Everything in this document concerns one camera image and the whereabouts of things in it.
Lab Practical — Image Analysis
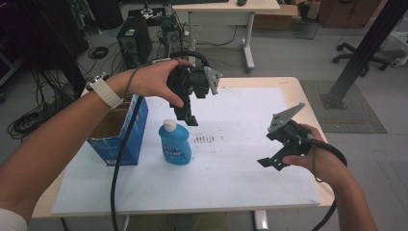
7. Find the black computer tower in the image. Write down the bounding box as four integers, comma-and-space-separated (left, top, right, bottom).
115, 15, 153, 70

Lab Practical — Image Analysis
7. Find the white paper sheet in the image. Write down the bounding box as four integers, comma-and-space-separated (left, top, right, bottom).
51, 86, 321, 216

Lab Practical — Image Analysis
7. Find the thick black left gripper cable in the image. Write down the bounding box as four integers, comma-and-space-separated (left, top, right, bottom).
110, 50, 212, 231

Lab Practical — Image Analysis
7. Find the person's left hand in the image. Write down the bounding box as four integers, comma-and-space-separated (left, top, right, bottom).
108, 58, 195, 109

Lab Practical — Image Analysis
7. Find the person's right hand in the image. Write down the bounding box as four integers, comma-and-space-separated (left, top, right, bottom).
282, 124, 349, 189

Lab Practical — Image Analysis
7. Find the white desk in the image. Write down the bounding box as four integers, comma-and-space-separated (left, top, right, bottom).
171, 0, 281, 73

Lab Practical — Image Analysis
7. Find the thick black gripper cable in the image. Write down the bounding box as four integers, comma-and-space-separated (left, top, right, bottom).
301, 136, 348, 231
110, 50, 212, 231

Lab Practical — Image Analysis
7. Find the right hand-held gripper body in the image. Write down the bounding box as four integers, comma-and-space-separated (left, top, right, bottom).
266, 102, 314, 157

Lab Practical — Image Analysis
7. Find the dark curtain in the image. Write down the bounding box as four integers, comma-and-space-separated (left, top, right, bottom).
0, 0, 89, 95

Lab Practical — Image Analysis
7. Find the blue detergent bottle white cap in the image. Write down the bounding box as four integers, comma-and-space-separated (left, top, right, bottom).
158, 118, 193, 167

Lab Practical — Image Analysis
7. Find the black office chair base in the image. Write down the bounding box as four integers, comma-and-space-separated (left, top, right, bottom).
331, 41, 392, 78

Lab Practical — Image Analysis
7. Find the thick black right gripper cable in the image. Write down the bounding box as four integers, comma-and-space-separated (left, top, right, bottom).
301, 136, 348, 231

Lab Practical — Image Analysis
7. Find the white wristwatch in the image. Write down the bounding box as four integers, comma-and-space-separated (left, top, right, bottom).
85, 72, 125, 111

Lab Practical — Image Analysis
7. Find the wooden cabinet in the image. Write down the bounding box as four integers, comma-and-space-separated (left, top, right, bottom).
317, 0, 383, 29

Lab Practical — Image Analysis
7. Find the bundle of black floor cables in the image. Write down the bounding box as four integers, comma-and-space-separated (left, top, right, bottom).
7, 68, 70, 142

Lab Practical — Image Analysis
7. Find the blue cardboard box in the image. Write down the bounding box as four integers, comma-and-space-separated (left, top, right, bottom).
86, 94, 149, 167

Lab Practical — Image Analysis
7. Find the black keyboard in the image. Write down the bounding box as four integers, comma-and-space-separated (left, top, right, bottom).
172, 0, 231, 5

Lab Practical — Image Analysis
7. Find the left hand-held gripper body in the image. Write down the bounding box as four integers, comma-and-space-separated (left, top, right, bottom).
166, 65, 223, 106

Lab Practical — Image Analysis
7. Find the black metal post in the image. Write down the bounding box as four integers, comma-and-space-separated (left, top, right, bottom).
319, 0, 408, 111

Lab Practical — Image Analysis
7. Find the grey floor mat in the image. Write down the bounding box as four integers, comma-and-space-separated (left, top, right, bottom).
299, 80, 388, 135

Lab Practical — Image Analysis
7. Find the white table leg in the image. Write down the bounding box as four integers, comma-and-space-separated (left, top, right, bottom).
253, 209, 269, 231

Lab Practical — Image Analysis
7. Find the brown cardboard box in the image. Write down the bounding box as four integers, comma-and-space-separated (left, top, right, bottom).
252, 4, 300, 32

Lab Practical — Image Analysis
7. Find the open computer case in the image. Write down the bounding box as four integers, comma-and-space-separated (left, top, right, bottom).
159, 16, 185, 61

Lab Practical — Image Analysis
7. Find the white sleeve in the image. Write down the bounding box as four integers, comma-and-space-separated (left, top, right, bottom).
0, 207, 29, 231

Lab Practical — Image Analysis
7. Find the small coiled black cable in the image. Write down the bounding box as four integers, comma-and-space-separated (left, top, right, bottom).
88, 45, 110, 61

